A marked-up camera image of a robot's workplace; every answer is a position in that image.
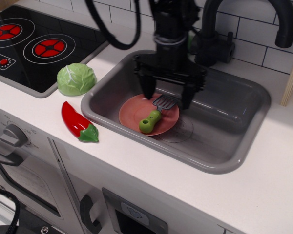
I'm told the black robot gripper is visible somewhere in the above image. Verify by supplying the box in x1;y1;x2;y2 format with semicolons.
134;40;207;110

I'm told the green handled grey spatula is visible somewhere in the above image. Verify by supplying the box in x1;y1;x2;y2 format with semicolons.
138;95;178;134

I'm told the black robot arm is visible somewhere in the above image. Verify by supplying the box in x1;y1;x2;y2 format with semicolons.
134;0;207;110

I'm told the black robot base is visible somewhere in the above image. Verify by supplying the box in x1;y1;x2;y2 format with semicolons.
0;203;62;234

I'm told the pink plate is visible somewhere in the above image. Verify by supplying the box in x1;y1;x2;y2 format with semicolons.
119;93;179;136

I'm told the grey sink basin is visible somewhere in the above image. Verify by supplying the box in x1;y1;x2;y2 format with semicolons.
81;51;271;174

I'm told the green toy vegetable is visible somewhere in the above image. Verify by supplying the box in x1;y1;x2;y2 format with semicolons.
187;33;193;54

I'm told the black faucet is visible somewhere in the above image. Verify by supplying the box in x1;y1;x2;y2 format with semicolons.
194;0;293;67

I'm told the green toy cabbage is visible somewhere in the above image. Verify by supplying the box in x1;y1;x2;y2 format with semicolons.
57;63;97;96

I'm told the red toy chili pepper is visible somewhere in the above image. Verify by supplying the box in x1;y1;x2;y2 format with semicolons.
61;101;99;143

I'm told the black toy stove top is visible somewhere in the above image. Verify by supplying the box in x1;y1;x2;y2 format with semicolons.
0;5;108;98

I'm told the grey dishwasher panel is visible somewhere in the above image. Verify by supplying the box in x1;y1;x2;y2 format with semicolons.
102;188;168;234

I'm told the toy oven door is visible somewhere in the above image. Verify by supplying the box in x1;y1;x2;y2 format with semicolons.
0;156;64;220

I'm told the grey oven knob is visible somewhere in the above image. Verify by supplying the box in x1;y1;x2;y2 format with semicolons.
0;124;28;147

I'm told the black braided cable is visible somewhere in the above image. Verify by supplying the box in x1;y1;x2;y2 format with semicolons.
84;0;142;51

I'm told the dark grey cabinet handle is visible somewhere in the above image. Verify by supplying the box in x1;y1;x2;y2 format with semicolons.
80;195;102;234

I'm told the grey oven door handle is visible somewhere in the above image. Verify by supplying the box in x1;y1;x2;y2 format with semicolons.
0;140;24;166

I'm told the black cable lower left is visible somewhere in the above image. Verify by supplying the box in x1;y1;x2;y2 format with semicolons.
0;189;21;234

